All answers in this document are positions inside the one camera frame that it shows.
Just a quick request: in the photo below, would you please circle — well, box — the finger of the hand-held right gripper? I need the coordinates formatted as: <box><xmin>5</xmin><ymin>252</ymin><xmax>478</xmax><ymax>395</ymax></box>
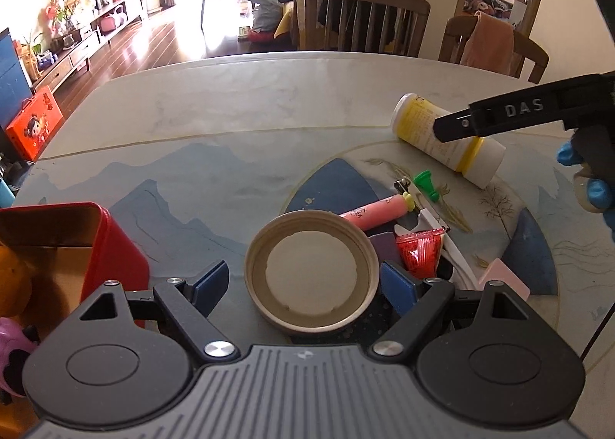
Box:
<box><xmin>434</xmin><ymin>76</ymin><xmax>568</xmax><ymax>143</ymax></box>

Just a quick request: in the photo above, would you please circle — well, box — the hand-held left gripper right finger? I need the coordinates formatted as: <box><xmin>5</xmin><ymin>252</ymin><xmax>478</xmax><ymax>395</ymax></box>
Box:
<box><xmin>369</xmin><ymin>262</ymin><xmax>535</xmax><ymax>364</ymax></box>

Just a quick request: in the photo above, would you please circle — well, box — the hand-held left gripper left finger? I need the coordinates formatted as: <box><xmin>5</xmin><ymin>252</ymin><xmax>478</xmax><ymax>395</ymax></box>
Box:
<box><xmin>77</xmin><ymin>260</ymin><xmax>241</xmax><ymax>364</ymax></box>

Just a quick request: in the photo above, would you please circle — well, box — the red snack packet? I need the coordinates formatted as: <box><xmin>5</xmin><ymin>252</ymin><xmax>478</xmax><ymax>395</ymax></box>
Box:
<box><xmin>395</xmin><ymin>231</ymin><xmax>444</xmax><ymax>279</ymax></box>

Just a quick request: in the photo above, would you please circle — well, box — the white plastic spoon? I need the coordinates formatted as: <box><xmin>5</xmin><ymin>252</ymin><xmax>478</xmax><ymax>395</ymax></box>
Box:
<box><xmin>441</xmin><ymin>246</ymin><xmax>480</xmax><ymax>289</ymax></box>

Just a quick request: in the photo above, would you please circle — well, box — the white bottle with yellow label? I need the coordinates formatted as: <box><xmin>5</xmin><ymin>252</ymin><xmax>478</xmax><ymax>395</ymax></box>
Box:
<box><xmin>391</xmin><ymin>93</ymin><xmax>506</xmax><ymax>190</ymax></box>

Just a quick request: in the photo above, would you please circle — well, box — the red tin box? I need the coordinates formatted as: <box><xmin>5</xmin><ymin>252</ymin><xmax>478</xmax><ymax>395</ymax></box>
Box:
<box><xmin>0</xmin><ymin>202</ymin><xmax>151</xmax><ymax>329</ymax></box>

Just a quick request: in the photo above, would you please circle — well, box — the pink eraser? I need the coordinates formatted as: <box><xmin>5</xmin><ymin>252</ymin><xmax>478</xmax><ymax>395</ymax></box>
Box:
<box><xmin>477</xmin><ymin>258</ymin><xmax>532</xmax><ymax>299</ymax></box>

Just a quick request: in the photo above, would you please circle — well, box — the person's right hand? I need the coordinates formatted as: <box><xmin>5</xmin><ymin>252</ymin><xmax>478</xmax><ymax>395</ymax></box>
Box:
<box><xmin>557</xmin><ymin>124</ymin><xmax>615</xmax><ymax>228</ymax></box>

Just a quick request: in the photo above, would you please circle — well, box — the wooden chair with towel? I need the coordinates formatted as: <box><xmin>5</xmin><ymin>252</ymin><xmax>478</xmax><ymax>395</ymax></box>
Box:
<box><xmin>437</xmin><ymin>15</ymin><xmax>550</xmax><ymax>85</ymax></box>

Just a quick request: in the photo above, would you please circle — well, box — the pink towel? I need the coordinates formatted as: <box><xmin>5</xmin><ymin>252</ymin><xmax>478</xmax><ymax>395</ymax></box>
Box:
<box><xmin>462</xmin><ymin>12</ymin><xmax>515</xmax><ymax>76</ymax></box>

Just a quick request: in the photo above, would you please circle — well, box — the white plastic tool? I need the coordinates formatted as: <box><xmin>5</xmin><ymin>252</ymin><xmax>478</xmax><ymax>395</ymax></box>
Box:
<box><xmin>394</xmin><ymin>180</ymin><xmax>452</xmax><ymax>234</ymax></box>

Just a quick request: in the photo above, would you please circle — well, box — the pink tube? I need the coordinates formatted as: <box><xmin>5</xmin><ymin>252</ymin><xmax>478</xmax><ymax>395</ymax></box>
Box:
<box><xmin>339</xmin><ymin>193</ymin><xmax>417</xmax><ymax>231</ymax></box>

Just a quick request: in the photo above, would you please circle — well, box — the small green plastic piece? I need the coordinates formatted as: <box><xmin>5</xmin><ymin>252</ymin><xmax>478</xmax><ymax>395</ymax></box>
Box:
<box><xmin>413</xmin><ymin>171</ymin><xmax>442</xmax><ymax>202</ymax></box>

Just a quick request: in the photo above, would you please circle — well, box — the pink toy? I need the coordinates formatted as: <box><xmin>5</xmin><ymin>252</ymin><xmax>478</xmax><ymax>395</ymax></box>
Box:
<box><xmin>0</xmin><ymin>316</ymin><xmax>43</xmax><ymax>402</ymax></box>

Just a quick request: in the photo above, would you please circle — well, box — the orange gift box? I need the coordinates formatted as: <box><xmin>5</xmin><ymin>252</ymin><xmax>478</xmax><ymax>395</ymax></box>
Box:
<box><xmin>5</xmin><ymin>85</ymin><xmax>65</xmax><ymax>162</ymax></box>

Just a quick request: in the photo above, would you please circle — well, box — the wooden tv cabinet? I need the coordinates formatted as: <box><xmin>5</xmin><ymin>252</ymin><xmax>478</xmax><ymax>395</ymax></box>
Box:
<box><xmin>28</xmin><ymin>0</ymin><xmax>151</xmax><ymax>90</ymax></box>

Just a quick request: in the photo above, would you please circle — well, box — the blue cabinet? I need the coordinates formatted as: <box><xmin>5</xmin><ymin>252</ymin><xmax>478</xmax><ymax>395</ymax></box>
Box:
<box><xmin>0</xmin><ymin>28</ymin><xmax>33</xmax><ymax>133</ymax></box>

